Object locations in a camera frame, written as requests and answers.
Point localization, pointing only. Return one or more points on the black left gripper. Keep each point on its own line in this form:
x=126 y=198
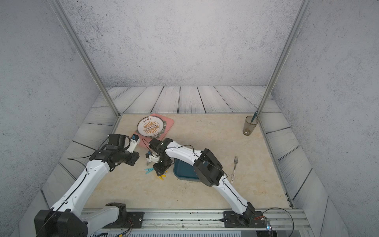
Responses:
x=134 y=158

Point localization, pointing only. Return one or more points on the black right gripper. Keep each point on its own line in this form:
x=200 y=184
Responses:
x=159 y=170

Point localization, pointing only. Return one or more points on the teal clothespin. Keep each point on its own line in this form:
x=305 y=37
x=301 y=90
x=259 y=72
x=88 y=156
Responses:
x=148 y=170

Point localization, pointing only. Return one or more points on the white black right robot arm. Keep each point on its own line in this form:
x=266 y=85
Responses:
x=208 y=169

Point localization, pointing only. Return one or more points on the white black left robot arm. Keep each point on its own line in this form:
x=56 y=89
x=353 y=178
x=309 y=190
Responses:
x=64 y=218

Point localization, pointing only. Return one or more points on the teal plastic storage box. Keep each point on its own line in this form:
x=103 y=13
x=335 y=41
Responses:
x=184 y=171

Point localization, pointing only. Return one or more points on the pink plastic tray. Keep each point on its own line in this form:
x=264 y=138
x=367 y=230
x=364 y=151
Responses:
x=169 y=121

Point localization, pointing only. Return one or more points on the white plate orange sunburst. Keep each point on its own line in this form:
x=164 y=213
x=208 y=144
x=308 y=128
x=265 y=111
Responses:
x=144 y=123

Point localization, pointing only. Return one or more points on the green checked folded cloth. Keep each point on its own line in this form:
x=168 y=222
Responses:
x=155 y=129

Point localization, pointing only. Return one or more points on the olive drinking glass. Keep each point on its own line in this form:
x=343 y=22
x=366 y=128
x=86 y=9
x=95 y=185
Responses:
x=248 y=128

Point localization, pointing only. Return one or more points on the teal pen in glass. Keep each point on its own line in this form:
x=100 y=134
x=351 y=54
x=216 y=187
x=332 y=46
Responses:
x=253 y=117

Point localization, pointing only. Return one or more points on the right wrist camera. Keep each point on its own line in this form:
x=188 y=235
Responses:
x=152 y=158

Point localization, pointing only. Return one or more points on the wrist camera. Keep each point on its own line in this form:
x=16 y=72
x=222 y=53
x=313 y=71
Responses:
x=134 y=141
x=152 y=158

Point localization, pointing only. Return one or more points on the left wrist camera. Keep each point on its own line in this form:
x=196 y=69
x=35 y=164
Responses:
x=134 y=141

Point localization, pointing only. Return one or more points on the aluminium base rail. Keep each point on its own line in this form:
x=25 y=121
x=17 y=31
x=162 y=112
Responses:
x=292 y=222

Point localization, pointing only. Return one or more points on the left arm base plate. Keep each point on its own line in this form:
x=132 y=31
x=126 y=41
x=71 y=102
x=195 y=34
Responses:
x=127 y=220

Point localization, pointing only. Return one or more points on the fork with white handle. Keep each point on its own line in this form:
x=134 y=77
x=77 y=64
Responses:
x=234 y=170

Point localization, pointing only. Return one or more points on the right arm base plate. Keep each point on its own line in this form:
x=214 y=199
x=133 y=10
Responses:
x=250 y=220

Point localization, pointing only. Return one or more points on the left aluminium frame post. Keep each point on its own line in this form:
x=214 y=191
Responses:
x=67 y=26

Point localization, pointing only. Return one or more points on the aluminium frame post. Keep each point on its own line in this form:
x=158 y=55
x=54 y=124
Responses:
x=67 y=26
x=284 y=53

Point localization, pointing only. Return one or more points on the right aluminium frame post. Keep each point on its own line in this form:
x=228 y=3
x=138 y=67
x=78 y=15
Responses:
x=284 y=53

